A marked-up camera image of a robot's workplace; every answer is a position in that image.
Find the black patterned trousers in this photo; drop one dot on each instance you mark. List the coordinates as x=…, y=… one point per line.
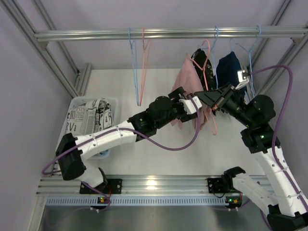
x=204, y=69

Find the white plastic basket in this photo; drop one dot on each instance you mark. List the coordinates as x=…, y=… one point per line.
x=74, y=103

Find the pink trousers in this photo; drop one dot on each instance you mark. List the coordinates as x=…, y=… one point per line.
x=189, y=80

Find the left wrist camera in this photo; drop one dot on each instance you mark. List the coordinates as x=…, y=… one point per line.
x=191, y=106

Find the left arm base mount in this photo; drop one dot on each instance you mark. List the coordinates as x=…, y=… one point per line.
x=111, y=186

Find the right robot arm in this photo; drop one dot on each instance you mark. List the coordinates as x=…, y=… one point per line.
x=287, y=208

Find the navy blue trousers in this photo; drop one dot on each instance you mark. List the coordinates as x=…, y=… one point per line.
x=227, y=71

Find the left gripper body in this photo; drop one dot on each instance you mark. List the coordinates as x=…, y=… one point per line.
x=176, y=94

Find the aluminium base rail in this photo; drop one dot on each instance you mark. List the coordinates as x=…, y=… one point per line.
x=133, y=185

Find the pink hanger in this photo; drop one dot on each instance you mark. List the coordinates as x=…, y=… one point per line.
x=211, y=120
x=146, y=46

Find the newspaper print trousers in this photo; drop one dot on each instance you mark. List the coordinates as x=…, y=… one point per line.
x=93, y=118

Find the light blue trousers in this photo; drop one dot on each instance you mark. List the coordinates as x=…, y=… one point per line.
x=103, y=154

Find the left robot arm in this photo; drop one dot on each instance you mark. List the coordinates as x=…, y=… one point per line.
x=74, y=152

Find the aluminium hanging rail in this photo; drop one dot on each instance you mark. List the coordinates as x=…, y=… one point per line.
x=178, y=33

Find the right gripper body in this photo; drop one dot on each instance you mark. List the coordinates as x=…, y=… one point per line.
x=222, y=99

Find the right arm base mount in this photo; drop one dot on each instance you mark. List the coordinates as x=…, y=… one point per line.
x=218, y=185

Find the slotted cable duct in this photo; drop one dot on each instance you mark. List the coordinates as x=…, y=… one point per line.
x=135, y=200

